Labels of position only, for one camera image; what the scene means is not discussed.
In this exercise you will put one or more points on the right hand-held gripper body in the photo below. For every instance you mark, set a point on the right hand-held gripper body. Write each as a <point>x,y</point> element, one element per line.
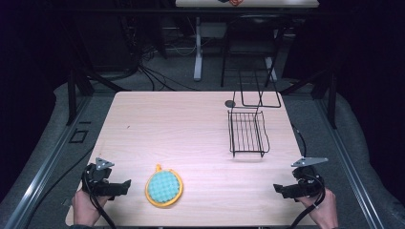
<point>307,179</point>

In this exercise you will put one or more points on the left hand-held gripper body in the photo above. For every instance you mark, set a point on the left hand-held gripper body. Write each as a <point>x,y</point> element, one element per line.
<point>97,183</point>

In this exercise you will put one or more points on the round yellow teal sponge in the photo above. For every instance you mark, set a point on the round yellow teal sponge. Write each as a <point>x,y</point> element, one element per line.
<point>164,186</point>

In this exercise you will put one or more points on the person's left hand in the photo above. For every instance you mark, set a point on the person's left hand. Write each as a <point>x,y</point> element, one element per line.
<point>85,208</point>

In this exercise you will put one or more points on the person's right hand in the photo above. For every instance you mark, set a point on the person's right hand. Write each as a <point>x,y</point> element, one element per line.
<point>323,210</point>

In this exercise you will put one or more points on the black metal stand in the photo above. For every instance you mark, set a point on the black metal stand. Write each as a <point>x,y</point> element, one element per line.
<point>79,92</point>
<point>318,89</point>

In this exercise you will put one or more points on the black chair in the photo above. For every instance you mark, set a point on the black chair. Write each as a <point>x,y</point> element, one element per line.
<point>251,47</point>

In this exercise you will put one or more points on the white desk in background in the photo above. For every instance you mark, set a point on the white desk in background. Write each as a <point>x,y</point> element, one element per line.
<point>242,35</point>

